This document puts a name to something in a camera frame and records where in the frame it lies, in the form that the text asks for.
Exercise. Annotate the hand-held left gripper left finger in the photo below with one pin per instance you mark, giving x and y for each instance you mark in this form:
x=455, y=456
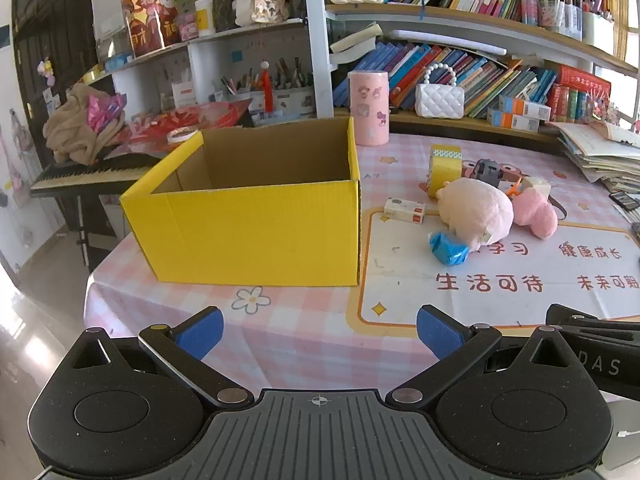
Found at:
x=200, y=332

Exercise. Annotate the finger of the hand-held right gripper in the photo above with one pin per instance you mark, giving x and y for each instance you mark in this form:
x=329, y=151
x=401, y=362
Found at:
x=575, y=316

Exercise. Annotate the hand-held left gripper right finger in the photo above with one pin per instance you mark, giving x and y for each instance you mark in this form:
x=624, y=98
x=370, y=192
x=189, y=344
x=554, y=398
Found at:
x=440, y=332

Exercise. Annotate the blue packet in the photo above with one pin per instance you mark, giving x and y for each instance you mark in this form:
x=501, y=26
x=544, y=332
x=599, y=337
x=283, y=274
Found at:
x=448, y=249

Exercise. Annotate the small pink plush toy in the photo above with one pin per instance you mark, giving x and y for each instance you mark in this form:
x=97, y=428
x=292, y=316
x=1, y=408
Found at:
x=537, y=212

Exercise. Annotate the yellow cardboard box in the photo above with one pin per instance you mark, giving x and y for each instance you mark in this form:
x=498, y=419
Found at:
x=250, y=230

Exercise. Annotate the large pink plush pig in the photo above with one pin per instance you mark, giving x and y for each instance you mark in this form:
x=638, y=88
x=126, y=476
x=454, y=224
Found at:
x=475, y=210

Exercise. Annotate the small white pouch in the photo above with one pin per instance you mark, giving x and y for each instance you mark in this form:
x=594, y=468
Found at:
x=537, y=186

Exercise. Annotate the pink checked tablecloth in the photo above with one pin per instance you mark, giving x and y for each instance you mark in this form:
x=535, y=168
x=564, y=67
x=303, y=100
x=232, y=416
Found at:
x=300, y=320

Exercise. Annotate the small white orange box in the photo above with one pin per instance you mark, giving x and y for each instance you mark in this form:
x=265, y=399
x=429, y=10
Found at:
x=405, y=209

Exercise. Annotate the black keyboard stand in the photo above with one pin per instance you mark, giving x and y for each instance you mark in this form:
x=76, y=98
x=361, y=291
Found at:
x=89, y=230

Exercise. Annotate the yellow tape roll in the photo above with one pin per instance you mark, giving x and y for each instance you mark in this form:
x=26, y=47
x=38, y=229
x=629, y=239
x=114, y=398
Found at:
x=442, y=170

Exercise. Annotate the stack of papers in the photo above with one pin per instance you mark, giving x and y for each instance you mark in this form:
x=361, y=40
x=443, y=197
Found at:
x=597, y=152

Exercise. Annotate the small grey gadget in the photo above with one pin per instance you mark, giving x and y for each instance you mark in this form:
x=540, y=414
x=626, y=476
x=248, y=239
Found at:
x=487, y=171

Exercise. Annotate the black piano keyboard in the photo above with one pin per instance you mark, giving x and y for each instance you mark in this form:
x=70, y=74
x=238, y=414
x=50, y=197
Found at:
x=85, y=174

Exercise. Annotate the white tape roll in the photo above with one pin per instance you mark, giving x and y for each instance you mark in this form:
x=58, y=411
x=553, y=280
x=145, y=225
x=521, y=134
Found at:
x=182, y=134

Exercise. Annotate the white orange carton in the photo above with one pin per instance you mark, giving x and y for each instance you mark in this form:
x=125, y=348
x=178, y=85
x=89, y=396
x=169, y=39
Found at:
x=512, y=121
x=522, y=107

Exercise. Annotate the red paper decorations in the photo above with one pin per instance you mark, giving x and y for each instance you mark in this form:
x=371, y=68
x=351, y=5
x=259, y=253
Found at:
x=200, y=119

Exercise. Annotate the thick red book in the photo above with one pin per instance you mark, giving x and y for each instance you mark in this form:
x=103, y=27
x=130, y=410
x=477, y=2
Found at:
x=585, y=85

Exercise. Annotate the white quilted pearl handbag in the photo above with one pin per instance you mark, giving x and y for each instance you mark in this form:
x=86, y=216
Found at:
x=440, y=100

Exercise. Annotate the pink cylindrical canister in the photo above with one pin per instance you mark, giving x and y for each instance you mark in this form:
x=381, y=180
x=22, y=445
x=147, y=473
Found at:
x=369, y=107

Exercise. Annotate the white red small box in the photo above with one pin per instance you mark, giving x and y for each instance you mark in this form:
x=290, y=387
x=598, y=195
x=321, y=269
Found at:
x=182, y=94

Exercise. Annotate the brown crumpled cloth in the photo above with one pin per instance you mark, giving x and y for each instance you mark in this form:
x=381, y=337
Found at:
x=70, y=130

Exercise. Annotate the pink foil wrapper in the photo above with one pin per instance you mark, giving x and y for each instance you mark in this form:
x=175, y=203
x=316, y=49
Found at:
x=105, y=110

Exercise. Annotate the white desk pen organizer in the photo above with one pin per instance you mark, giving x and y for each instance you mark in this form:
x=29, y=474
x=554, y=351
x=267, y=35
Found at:
x=282, y=97

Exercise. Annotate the long row of books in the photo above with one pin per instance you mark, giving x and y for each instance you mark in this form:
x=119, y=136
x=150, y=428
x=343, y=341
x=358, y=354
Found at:
x=495, y=80

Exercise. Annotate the red bottle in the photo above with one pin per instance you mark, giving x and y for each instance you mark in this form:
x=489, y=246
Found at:
x=266, y=85

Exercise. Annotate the white pen holder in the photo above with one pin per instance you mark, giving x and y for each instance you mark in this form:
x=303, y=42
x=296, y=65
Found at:
x=597, y=30

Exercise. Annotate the white shelf unit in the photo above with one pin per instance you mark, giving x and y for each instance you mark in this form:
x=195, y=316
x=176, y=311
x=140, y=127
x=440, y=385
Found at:
x=320, y=60

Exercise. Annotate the cream lying books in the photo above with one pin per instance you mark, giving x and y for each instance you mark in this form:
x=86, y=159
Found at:
x=352, y=44

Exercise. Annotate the pink door ornament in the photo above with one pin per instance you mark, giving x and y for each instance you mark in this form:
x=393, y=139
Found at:
x=46, y=67

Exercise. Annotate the white yellow bottle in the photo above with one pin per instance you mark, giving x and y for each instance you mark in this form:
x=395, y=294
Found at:
x=204, y=17

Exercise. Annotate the dark door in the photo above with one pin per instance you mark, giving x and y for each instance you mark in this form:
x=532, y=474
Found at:
x=45, y=30

